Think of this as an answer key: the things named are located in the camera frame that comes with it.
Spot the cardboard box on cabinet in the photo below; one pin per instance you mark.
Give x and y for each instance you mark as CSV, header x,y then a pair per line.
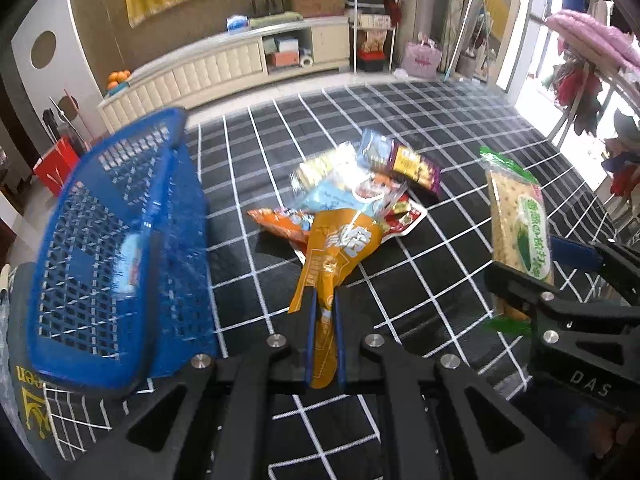
x,y
318,8

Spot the light blue snack bag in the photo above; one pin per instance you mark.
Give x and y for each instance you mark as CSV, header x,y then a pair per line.
x,y
373,195

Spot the grey queen pillow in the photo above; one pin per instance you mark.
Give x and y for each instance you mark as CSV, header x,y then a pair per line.
x,y
22,395

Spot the purple snack bar pack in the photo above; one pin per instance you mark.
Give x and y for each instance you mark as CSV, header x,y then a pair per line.
x,y
416,168

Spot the blue plastic basket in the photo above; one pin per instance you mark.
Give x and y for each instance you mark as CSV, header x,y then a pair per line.
x,y
120,291

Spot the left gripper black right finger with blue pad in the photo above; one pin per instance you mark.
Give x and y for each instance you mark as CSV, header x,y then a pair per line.
x,y
438,418

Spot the red gift bag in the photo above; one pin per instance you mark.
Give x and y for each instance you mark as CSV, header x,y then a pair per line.
x,y
54,167

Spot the cream TV cabinet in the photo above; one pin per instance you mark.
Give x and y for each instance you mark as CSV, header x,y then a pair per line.
x,y
225,64

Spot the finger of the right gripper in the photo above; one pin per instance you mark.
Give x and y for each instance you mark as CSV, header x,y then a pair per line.
x,y
583,257
516,294

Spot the plate of oranges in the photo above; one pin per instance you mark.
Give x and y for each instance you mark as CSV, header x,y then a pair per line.
x,y
117,81

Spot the tissue box blue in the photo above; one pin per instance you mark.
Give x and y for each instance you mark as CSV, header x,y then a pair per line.
x,y
236,23

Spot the broom and dustpan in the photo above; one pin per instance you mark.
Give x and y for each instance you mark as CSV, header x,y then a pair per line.
x,y
59,126

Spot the pink shopping bag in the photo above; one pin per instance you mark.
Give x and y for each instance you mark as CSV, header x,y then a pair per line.
x,y
422,58

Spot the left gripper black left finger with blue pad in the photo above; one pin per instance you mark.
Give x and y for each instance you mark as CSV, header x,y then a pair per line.
x,y
210,420

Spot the green cracker pack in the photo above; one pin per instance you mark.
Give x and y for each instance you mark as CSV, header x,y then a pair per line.
x,y
520,238

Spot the black white grid mat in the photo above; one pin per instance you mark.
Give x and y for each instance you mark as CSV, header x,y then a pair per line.
x,y
424,289

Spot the red sausage snack pack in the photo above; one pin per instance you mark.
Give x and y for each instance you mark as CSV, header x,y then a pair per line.
x,y
403,217

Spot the orange snack bag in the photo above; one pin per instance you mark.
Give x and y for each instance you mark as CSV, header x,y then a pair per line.
x,y
338,241

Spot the clear biscuit pack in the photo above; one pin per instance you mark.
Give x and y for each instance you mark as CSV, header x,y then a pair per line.
x,y
340,161

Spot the green folded cloth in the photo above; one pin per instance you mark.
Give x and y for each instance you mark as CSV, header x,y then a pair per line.
x,y
275,19

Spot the pink quilt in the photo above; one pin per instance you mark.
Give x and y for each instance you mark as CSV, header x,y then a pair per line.
x,y
608,41

